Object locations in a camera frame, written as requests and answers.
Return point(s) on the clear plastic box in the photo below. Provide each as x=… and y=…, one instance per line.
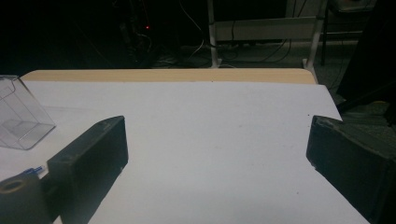
x=21, y=119

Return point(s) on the blue and white pen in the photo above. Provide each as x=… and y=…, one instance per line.
x=32, y=170

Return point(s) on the dark stand with red light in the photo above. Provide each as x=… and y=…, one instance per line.
x=137, y=34

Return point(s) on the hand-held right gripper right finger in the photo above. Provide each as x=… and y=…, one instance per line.
x=348, y=155

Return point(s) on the white metal stand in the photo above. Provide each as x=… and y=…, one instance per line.
x=267, y=29

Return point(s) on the white paper sheet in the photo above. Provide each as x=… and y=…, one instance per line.
x=218, y=149

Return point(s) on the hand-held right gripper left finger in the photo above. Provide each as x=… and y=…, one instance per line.
x=90, y=158

